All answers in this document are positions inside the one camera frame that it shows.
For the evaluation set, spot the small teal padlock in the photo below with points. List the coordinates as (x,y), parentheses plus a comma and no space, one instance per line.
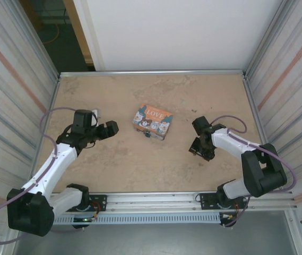
(147,135)

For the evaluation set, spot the bear print tin box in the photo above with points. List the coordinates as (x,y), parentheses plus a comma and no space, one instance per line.
(153,117)

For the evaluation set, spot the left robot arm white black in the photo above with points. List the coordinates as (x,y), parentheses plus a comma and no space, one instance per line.
(50,170)

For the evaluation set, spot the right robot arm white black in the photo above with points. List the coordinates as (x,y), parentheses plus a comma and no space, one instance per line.
(230,142)

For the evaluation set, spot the aluminium table side rail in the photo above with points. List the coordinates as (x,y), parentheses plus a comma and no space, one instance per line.
(55,90)
(251,93)

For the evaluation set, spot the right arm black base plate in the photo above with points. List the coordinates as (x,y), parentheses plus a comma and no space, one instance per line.
(206,202)

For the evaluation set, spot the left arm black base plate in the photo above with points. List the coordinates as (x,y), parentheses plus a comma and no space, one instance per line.
(99,199)

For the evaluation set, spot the aluminium table edge rail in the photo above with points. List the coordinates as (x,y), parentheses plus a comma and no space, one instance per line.
(153,73)

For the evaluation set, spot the long aluminium mounting rail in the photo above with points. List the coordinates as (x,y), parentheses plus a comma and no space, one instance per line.
(153,202)

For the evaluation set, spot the wooden door frame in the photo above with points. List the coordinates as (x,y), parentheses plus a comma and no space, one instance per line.
(77,26)

